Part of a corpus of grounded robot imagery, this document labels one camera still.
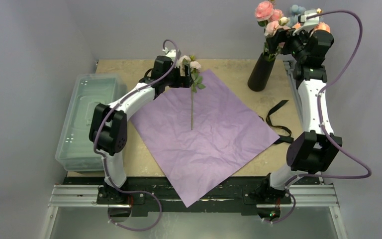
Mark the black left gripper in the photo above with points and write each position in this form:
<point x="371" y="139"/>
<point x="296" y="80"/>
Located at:
<point x="182" y="81"/>

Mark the white pink rose stem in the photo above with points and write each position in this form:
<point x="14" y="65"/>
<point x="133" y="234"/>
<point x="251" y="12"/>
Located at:
<point x="192" y="82"/>

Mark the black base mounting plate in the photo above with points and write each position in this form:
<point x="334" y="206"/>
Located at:
<point x="245" y="195"/>

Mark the purple tissue paper sheet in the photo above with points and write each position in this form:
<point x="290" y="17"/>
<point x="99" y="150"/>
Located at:
<point x="200" y="139"/>

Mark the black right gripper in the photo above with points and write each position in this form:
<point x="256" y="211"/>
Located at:
<point x="294" y="38"/>

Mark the blue flower stem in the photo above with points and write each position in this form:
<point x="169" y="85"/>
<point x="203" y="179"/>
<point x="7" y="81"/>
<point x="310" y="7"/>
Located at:
<point x="295" y="11"/>

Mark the peach pink rose stem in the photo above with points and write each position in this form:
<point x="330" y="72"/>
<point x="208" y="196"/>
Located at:
<point x="265" y="13"/>

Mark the aluminium frame rail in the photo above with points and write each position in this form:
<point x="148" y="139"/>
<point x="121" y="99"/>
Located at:
<point x="74" y="196"/>

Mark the clear plastic storage box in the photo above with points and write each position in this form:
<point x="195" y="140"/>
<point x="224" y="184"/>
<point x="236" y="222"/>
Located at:
<point x="75" y="150"/>

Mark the pale pink rose stem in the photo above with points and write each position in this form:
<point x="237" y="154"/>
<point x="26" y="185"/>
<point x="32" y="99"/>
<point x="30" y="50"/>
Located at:
<point x="272" y="28"/>

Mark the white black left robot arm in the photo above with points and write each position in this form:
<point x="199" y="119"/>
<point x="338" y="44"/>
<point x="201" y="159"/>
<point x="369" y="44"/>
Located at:
<point x="108" y="130"/>

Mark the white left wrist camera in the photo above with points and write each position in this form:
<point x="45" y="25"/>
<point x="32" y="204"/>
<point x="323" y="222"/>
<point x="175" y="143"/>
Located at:
<point x="172" y="53"/>

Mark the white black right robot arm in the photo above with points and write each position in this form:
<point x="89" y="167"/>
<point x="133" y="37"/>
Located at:
<point x="313" y="151"/>

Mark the black cylindrical vase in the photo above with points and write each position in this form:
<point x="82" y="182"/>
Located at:
<point x="261" y="73"/>

